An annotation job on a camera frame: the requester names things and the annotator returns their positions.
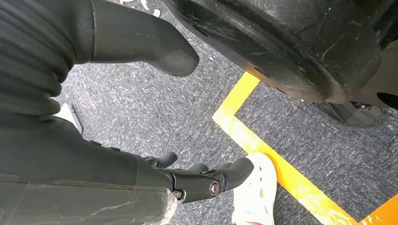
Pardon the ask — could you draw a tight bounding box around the white flat floor plate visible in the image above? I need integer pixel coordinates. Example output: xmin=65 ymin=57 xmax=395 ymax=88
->
xmin=54 ymin=103 xmax=83 ymax=135

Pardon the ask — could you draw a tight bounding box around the robot right arm ribbed sleeve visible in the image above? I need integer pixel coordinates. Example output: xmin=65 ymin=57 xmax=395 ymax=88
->
xmin=0 ymin=0 xmax=76 ymax=120

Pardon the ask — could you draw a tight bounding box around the yellow floor tape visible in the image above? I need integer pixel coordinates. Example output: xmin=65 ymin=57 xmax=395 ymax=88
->
xmin=212 ymin=72 xmax=398 ymax=225

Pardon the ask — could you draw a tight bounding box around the white perforated clog shoe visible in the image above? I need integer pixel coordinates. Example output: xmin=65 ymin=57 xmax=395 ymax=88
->
xmin=231 ymin=152 xmax=278 ymax=225

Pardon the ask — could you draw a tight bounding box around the white floor cable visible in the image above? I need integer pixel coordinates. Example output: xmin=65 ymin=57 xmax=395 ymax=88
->
xmin=119 ymin=0 xmax=161 ymax=18

